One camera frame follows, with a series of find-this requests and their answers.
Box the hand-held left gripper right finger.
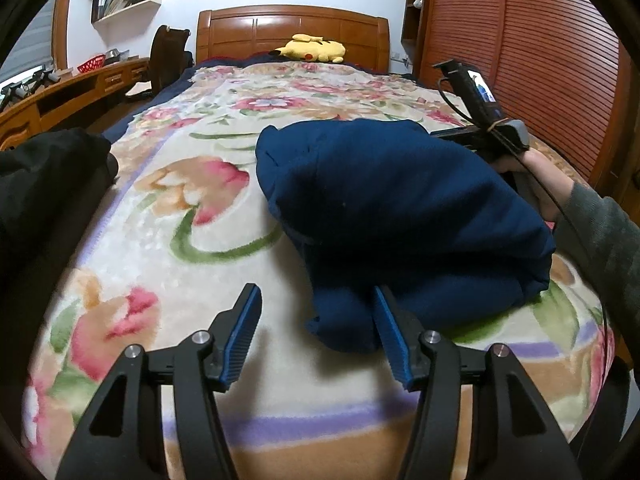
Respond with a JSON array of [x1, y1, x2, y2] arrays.
[[372, 285, 583, 480]]

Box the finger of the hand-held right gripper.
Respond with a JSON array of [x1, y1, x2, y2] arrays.
[[429, 128, 489, 147]]

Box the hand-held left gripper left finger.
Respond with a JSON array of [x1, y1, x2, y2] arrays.
[[55, 282, 263, 480]]

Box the navy blue suit jacket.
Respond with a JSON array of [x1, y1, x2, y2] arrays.
[[255, 119, 557, 353]]

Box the person's right forearm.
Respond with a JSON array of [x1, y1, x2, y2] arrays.
[[520, 150, 640, 358]]

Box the person's right hand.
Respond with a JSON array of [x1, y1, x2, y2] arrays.
[[492, 150, 541, 175]]

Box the floral plush blanket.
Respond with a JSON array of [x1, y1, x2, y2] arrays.
[[22, 60, 616, 480]]

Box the wooden louvered wardrobe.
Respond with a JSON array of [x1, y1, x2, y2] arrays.
[[417, 0, 633, 196]]

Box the wooden open side shelf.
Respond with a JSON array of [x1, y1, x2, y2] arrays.
[[401, 0, 428, 43]]

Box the yellow plush toy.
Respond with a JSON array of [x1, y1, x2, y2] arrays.
[[268, 33, 347, 64]]

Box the wooden bed headboard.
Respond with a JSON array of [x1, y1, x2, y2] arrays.
[[196, 5, 391, 73]]

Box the dark cloth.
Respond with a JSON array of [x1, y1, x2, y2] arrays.
[[0, 128, 120, 341]]

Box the dark brown chair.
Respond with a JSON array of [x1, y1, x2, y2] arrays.
[[125, 25, 193, 98]]

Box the wooden desk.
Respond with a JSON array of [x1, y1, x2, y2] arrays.
[[0, 56, 151, 153]]

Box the black metal tool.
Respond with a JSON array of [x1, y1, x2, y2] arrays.
[[0, 71, 61, 109]]

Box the grey window blind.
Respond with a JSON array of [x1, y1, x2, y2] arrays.
[[0, 0, 56, 86]]

